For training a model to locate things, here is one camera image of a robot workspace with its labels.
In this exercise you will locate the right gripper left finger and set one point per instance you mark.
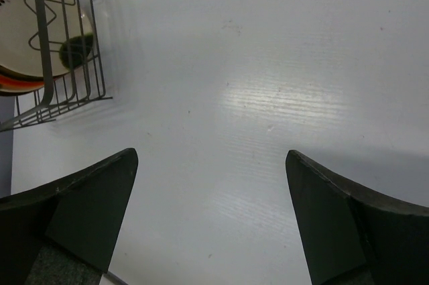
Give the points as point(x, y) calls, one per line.
point(65, 231)

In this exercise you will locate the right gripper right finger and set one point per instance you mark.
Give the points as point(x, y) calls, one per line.
point(352, 234)

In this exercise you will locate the grey wire dish rack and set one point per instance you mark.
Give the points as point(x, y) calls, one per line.
point(61, 94)

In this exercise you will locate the cream plate with dark spot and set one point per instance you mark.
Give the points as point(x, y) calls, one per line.
point(70, 35)

